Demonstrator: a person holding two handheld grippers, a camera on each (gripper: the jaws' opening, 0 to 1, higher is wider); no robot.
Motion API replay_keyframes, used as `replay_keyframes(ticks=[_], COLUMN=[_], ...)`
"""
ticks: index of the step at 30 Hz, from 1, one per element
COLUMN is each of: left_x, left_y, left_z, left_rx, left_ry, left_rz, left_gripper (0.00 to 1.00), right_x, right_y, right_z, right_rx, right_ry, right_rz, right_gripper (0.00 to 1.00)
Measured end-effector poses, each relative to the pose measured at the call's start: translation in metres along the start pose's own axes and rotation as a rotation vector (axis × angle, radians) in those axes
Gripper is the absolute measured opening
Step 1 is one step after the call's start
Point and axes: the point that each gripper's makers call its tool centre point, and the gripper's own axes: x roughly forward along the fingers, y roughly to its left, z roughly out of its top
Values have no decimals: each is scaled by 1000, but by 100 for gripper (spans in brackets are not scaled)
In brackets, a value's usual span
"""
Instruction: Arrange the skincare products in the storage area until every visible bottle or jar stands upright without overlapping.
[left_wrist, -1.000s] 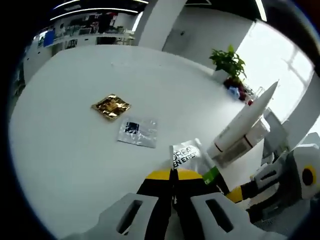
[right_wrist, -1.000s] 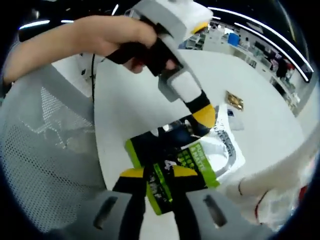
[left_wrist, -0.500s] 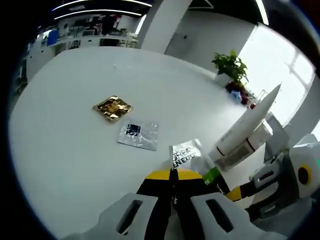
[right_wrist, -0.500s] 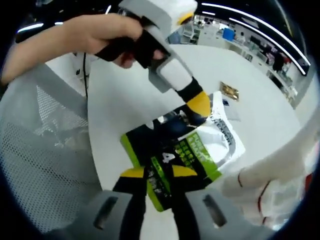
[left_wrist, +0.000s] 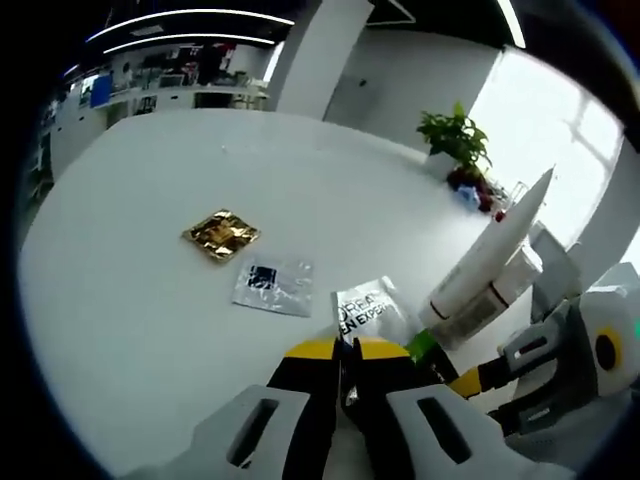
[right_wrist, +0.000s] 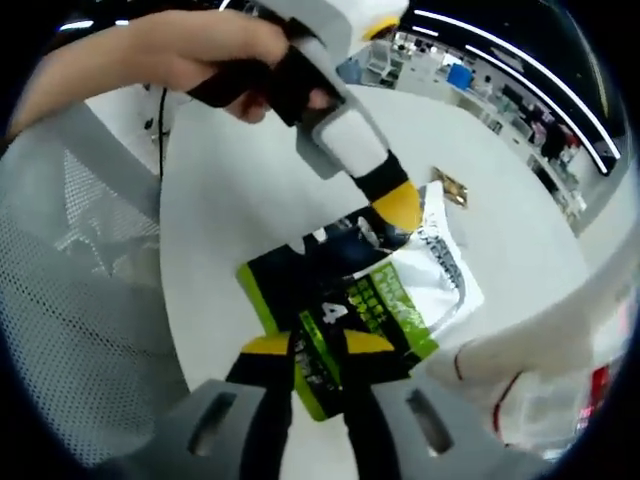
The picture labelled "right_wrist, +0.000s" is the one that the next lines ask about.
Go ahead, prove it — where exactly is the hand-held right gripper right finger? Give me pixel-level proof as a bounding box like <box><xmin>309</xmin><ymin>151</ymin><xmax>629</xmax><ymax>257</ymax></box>
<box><xmin>342</xmin><ymin>329</ymin><xmax>531</xmax><ymax>480</ymax></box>

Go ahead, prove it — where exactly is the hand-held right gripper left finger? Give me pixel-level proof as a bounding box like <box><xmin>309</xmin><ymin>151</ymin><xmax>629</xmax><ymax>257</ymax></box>
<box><xmin>114</xmin><ymin>332</ymin><xmax>296</xmax><ymax>480</ymax></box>

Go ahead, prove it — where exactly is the gold foil skincare sachet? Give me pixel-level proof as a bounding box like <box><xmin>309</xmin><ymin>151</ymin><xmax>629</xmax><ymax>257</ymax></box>
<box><xmin>432</xmin><ymin>167</ymin><xmax>470</xmax><ymax>209</ymax></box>

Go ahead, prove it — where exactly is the green white skincare packet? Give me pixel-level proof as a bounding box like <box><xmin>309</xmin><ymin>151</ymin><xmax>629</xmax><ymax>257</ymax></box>
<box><xmin>235</xmin><ymin>179</ymin><xmax>486</xmax><ymax>422</ymax></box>

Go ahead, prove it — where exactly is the white skincare tube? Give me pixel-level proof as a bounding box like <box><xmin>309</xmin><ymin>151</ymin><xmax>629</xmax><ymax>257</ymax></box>
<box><xmin>424</xmin><ymin>292</ymin><xmax>631</xmax><ymax>451</ymax></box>

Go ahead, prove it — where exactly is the red collar skincare bottle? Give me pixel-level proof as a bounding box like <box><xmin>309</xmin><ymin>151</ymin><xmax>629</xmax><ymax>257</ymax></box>
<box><xmin>574</xmin><ymin>364</ymin><xmax>619</xmax><ymax>436</ymax></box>

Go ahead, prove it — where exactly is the person's left hand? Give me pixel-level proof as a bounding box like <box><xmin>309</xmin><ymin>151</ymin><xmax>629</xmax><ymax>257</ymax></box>
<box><xmin>179</xmin><ymin>12</ymin><xmax>331</xmax><ymax>124</ymax></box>

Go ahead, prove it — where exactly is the white swivel office chair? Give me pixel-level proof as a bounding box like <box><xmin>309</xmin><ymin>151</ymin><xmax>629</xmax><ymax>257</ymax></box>
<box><xmin>367</xmin><ymin>39</ymin><xmax>396</xmax><ymax>76</ymax></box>

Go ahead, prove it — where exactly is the blue box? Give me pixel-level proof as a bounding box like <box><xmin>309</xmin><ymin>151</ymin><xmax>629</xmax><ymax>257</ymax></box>
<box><xmin>447</xmin><ymin>63</ymin><xmax>474</xmax><ymax>90</ymax></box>

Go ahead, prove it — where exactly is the white mesh office chair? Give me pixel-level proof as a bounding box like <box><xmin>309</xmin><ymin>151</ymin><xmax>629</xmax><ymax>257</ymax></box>
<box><xmin>0</xmin><ymin>107</ymin><xmax>201</xmax><ymax>451</ymax></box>

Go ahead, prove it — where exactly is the black cable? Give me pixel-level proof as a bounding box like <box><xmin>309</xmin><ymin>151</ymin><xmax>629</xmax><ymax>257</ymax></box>
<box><xmin>156</xmin><ymin>84</ymin><xmax>171</xmax><ymax>179</ymax></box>

